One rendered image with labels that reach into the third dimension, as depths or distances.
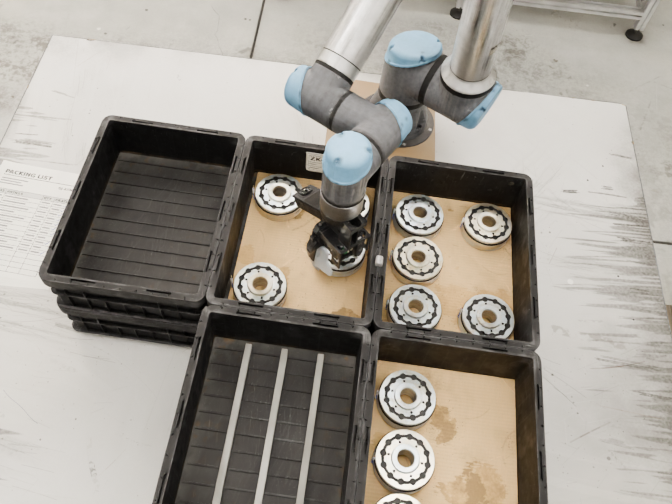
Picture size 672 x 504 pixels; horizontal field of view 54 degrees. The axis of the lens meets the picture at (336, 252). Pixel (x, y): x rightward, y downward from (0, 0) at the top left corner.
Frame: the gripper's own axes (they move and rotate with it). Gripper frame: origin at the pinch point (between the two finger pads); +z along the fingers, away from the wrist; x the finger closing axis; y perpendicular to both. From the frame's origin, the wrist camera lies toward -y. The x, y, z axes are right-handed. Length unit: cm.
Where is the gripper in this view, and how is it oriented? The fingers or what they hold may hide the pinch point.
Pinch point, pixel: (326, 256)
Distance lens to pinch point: 131.3
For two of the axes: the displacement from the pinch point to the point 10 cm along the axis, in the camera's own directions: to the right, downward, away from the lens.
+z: -0.7, 5.3, 8.5
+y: 6.2, 6.9, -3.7
